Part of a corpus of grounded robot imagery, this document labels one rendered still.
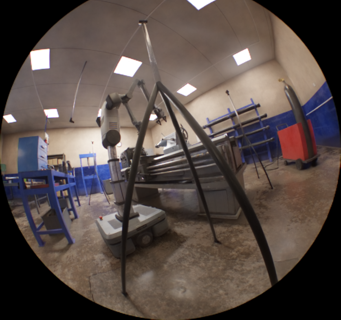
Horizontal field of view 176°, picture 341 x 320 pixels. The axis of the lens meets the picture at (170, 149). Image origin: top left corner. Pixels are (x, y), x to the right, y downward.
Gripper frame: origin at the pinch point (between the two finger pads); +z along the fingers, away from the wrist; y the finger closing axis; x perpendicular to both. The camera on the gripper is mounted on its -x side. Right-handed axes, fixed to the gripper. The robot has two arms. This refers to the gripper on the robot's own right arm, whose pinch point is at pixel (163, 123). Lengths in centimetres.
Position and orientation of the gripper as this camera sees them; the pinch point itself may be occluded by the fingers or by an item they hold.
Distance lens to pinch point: 138.8
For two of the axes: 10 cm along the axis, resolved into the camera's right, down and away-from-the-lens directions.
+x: -4.6, 5.2, -7.2
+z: 5.2, 8.1, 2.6
